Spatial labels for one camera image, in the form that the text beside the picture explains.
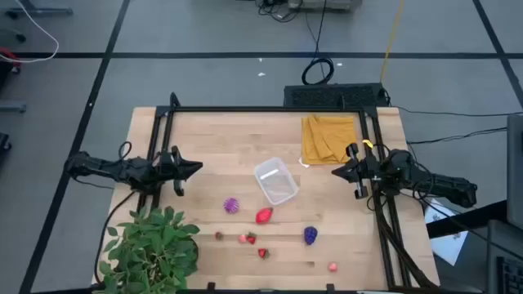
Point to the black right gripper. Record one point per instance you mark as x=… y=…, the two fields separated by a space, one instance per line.
x=367 y=169

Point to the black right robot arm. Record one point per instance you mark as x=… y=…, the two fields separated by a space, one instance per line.
x=441 y=185

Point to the clear plastic tupperware container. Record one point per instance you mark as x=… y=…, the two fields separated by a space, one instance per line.
x=278 y=183

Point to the black perforated computer case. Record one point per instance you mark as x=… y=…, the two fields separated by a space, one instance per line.
x=335 y=96

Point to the yellow tag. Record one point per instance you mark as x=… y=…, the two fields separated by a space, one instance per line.
x=367 y=143

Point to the grey device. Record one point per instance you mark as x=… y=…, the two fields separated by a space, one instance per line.
x=323 y=4

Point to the small white paper scrap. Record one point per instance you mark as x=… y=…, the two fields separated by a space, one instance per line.
x=303 y=163

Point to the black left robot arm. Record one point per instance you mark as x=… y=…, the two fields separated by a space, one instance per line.
x=102 y=167

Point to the grey monitor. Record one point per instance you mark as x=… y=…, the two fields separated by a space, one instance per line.
x=515 y=171

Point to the large red toy strawberry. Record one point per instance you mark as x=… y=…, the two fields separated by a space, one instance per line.
x=264 y=215

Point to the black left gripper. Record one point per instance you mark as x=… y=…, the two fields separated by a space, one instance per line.
x=167 y=167

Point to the grey desk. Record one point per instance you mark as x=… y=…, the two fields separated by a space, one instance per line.
x=502 y=245

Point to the grey floor bar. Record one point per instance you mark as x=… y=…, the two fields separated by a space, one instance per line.
x=12 y=107

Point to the small red toy strawberry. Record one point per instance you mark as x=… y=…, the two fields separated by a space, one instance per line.
x=263 y=253
x=219 y=235
x=251 y=238

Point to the white paper sheet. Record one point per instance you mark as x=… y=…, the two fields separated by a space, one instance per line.
x=447 y=241

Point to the small pinkish red toy fruit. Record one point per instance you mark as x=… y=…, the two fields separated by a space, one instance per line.
x=332 y=267
x=242 y=239

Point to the purple toy grape bunch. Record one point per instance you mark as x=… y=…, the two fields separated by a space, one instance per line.
x=310 y=235

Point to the red object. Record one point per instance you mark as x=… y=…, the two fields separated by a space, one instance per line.
x=8 y=55

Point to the grey table foot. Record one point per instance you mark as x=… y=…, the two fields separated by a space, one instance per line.
x=38 y=11

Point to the mustard yellow folded cloth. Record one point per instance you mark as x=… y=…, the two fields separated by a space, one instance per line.
x=327 y=139

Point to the green leafy potted plant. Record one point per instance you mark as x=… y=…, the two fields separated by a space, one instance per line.
x=151 y=253

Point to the black keyboard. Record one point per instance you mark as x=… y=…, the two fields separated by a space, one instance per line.
x=510 y=275

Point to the purple pink striped toy fruit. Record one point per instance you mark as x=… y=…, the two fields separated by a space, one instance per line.
x=231 y=205

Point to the black clamp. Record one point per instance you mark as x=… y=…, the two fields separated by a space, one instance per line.
x=330 y=287
x=211 y=286

